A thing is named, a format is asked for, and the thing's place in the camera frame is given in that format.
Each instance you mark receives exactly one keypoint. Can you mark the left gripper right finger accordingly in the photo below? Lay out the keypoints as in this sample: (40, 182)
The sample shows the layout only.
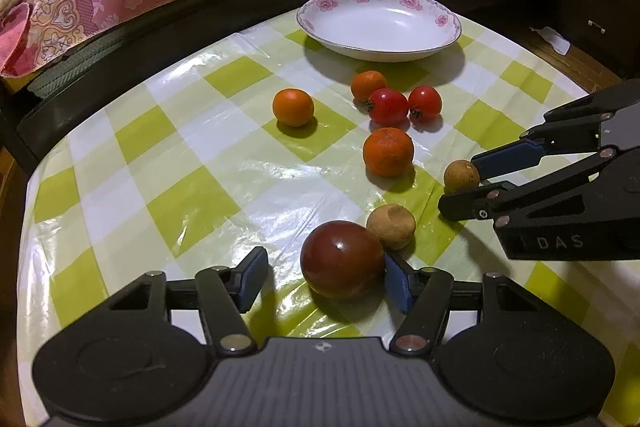
(428, 295)

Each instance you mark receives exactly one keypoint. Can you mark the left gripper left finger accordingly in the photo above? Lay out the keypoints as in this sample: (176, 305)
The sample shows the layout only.
(220, 295)

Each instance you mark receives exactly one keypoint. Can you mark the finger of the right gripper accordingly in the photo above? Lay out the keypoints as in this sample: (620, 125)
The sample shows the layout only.
(599, 188)
(608, 118)

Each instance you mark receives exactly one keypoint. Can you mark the tan longan with dent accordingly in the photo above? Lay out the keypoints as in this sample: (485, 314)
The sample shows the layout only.
(393, 225)

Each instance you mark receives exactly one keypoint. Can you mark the dark red plum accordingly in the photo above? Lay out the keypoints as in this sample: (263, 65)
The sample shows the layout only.
(341, 260)

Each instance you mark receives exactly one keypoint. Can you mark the small tan longan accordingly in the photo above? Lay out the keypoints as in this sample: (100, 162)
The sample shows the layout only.
(461, 176)

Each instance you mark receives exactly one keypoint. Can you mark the large bumpy mandarin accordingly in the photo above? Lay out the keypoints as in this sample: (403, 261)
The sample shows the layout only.
(388, 152)

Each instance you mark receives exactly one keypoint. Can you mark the red cherry tomato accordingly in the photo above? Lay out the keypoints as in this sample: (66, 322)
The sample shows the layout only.
(425, 104)
(387, 107)

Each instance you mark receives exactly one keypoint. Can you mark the small orange mandarin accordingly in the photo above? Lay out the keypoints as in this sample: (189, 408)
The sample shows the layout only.
(365, 83)

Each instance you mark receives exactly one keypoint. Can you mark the white paper scrap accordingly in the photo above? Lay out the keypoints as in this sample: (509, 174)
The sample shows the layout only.
(560, 45)

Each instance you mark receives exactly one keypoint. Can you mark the dark drawer cabinet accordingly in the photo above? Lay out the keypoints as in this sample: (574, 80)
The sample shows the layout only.
(608, 30)

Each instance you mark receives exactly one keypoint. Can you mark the green white checkered tablecloth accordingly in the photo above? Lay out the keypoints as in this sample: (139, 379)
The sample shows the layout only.
(191, 169)

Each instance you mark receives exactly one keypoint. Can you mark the white floral rimmed plate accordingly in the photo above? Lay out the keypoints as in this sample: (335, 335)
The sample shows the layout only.
(380, 31)

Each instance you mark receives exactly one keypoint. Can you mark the dark bed frame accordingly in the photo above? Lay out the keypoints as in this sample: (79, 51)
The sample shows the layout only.
(119, 59)

